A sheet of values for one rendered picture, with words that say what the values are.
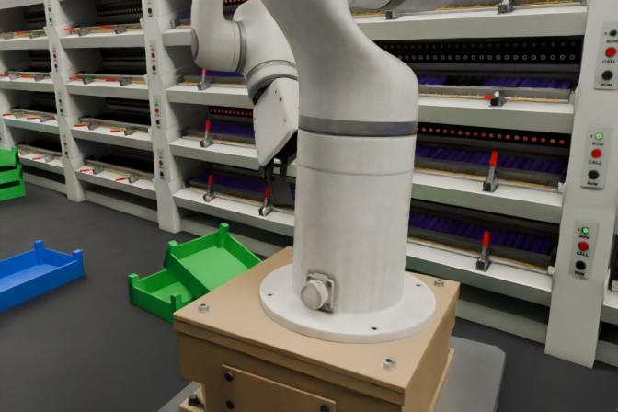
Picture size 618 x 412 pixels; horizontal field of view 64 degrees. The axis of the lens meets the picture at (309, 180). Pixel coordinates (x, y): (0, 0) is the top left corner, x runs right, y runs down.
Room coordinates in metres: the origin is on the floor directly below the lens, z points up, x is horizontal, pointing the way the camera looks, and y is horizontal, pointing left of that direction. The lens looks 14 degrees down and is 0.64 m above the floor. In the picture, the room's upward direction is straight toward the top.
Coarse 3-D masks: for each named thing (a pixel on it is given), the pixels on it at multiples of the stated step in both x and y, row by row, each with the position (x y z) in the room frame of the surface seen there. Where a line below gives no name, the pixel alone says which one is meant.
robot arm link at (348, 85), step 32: (288, 0) 0.44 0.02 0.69; (320, 0) 0.43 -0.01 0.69; (352, 0) 0.48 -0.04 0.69; (384, 0) 0.49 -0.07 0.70; (288, 32) 0.48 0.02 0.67; (320, 32) 0.44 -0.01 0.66; (352, 32) 0.43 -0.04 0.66; (320, 64) 0.45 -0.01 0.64; (352, 64) 0.44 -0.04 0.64; (384, 64) 0.45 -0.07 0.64; (320, 96) 0.46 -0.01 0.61; (352, 96) 0.44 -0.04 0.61; (384, 96) 0.45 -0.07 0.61; (416, 96) 0.47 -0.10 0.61; (320, 128) 0.46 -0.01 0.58; (352, 128) 0.44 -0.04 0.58; (384, 128) 0.45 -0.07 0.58; (416, 128) 0.48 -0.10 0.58
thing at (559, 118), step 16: (416, 64) 1.38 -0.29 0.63; (432, 64) 1.35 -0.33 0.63; (448, 64) 1.33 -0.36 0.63; (464, 64) 1.30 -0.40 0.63; (480, 64) 1.28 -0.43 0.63; (496, 64) 1.25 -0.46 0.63; (512, 64) 1.23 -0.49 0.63; (528, 64) 1.21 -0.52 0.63; (544, 64) 1.19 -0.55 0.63; (560, 64) 1.17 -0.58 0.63; (576, 64) 1.15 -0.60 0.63; (576, 96) 0.98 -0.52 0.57; (432, 112) 1.17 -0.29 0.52; (448, 112) 1.15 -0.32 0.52; (464, 112) 1.12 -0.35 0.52; (480, 112) 1.10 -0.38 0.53; (496, 112) 1.08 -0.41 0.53; (512, 112) 1.06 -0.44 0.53; (528, 112) 1.04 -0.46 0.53; (544, 112) 1.02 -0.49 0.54; (560, 112) 1.00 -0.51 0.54; (512, 128) 1.07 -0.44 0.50; (528, 128) 1.05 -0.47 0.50; (544, 128) 1.03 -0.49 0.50; (560, 128) 1.01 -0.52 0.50
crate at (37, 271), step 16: (16, 256) 1.42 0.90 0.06; (32, 256) 1.46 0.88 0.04; (48, 256) 1.47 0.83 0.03; (64, 256) 1.43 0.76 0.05; (80, 256) 1.40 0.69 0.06; (0, 272) 1.37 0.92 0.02; (16, 272) 1.41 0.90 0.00; (32, 272) 1.41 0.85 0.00; (48, 272) 1.30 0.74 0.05; (64, 272) 1.34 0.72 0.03; (80, 272) 1.39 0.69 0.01; (0, 288) 1.30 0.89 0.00; (16, 288) 1.21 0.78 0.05; (32, 288) 1.25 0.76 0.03; (48, 288) 1.29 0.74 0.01; (0, 304) 1.17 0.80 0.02; (16, 304) 1.21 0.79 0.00
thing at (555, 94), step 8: (424, 88) 1.23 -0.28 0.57; (432, 88) 1.22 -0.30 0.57; (440, 88) 1.21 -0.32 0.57; (448, 88) 1.20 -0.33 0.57; (456, 88) 1.18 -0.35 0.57; (464, 88) 1.17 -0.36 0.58; (472, 88) 1.16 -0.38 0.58; (480, 88) 1.15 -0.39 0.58; (488, 88) 1.14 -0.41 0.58; (496, 88) 1.13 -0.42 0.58; (504, 88) 1.12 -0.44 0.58; (512, 88) 1.11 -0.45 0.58; (520, 88) 1.10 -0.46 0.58; (528, 88) 1.10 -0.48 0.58; (536, 88) 1.09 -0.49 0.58; (544, 88) 1.08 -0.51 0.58; (552, 88) 1.07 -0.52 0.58; (560, 88) 1.06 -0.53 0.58; (440, 96) 1.19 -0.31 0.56; (448, 96) 1.18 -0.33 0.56; (480, 96) 1.15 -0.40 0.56; (504, 96) 1.12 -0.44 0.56; (512, 96) 1.11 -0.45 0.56; (520, 96) 1.10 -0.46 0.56; (528, 96) 1.09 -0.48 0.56; (536, 96) 1.08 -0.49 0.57; (544, 96) 1.07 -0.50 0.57; (552, 96) 1.06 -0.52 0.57; (560, 96) 1.05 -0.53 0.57; (568, 96) 1.04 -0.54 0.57
